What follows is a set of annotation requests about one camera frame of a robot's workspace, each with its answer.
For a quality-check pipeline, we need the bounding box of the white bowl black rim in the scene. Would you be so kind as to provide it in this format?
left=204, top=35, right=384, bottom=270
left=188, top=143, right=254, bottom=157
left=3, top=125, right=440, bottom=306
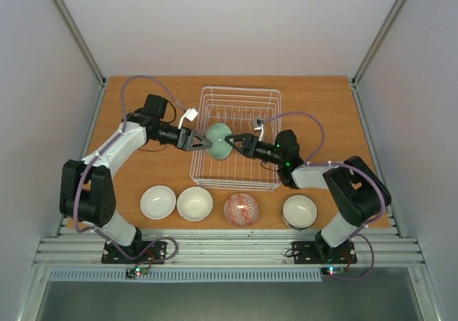
left=282, top=194, right=318, bottom=230

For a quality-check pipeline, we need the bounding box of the aluminium frame post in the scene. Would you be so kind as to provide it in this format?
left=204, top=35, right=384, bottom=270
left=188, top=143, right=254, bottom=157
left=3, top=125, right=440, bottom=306
left=39, top=0, right=108, bottom=88
left=350, top=0, right=420, bottom=86

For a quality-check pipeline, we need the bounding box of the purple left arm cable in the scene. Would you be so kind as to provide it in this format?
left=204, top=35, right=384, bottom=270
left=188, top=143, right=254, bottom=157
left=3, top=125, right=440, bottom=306
left=73, top=75, right=190, bottom=261

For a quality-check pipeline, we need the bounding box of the aluminium frame post right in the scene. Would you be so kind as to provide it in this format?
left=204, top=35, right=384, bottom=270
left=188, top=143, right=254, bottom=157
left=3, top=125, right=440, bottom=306
left=350, top=0, right=420, bottom=86

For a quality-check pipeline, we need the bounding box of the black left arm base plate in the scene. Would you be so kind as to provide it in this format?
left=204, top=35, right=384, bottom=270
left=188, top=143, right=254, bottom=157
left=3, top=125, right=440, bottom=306
left=101, top=240, right=167, bottom=265

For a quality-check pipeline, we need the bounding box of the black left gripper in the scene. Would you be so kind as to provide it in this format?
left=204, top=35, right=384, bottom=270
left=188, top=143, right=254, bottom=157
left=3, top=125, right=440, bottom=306
left=152, top=124, right=213, bottom=152

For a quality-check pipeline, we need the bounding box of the white bowl far left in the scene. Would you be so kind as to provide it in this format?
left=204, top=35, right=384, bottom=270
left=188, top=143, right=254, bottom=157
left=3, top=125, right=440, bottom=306
left=140, top=185, right=177, bottom=220

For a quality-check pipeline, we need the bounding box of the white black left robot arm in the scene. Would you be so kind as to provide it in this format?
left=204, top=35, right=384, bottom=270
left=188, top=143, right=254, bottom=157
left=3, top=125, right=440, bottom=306
left=59, top=94, right=213, bottom=262

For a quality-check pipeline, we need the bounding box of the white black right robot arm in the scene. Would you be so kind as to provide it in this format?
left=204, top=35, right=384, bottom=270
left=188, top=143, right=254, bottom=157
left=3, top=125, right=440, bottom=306
left=225, top=129, right=391, bottom=264

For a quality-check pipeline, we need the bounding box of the green circuit board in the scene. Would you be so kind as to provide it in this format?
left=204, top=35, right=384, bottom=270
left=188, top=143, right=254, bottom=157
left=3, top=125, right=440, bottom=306
left=321, top=266, right=348, bottom=276
left=125, top=267, right=149, bottom=279

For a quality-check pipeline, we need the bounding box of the right green circuit board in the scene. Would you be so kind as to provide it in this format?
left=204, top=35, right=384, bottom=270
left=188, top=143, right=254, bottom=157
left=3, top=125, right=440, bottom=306
left=321, top=266, right=348, bottom=276

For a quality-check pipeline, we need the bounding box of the red patterned bowl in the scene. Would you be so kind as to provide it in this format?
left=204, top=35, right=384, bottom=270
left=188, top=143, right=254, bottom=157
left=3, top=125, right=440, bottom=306
left=223, top=192, right=260, bottom=227

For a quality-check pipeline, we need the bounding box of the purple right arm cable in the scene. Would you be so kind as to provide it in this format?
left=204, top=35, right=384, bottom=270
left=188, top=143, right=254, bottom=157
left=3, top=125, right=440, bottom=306
left=263, top=111, right=388, bottom=282

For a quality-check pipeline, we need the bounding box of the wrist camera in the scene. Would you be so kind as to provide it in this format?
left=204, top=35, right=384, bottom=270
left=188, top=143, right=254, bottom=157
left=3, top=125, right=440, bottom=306
left=177, top=108, right=199, bottom=129
left=253, top=118, right=265, bottom=141

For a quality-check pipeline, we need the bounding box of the left green circuit board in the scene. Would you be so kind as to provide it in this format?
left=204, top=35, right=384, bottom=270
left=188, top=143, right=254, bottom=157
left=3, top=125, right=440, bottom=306
left=125, top=267, right=149, bottom=279

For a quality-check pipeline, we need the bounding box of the aluminium rail base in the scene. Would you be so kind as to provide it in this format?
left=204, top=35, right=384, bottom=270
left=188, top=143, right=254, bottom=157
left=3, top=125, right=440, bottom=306
left=33, top=228, right=425, bottom=267

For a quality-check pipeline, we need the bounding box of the celadon green ceramic bowl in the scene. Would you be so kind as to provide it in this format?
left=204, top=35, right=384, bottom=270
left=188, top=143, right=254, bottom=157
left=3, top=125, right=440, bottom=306
left=205, top=122, right=233, bottom=160

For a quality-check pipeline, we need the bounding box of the aluminium frame post left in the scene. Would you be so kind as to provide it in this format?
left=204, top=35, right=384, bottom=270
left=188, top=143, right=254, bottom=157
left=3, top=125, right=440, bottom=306
left=39, top=0, right=108, bottom=88

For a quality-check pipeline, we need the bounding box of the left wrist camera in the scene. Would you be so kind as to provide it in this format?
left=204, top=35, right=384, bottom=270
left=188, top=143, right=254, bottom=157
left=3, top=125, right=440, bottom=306
left=177, top=108, right=199, bottom=129

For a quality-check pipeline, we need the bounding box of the grey slotted cable duct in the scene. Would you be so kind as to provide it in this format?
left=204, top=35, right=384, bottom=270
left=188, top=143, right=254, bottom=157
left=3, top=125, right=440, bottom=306
left=49, top=267, right=322, bottom=283

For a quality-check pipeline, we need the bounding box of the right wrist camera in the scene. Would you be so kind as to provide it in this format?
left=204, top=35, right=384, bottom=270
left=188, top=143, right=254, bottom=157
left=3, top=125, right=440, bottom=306
left=253, top=118, right=265, bottom=141

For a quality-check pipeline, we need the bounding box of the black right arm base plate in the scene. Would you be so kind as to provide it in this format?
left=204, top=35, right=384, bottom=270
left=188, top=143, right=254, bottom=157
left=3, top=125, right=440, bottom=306
left=289, top=240, right=358, bottom=265

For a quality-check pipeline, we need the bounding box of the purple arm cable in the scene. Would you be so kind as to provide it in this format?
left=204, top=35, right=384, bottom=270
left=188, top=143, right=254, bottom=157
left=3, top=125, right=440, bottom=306
left=263, top=111, right=388, bottom=282
left=73, top=75, right=190, bottom=261

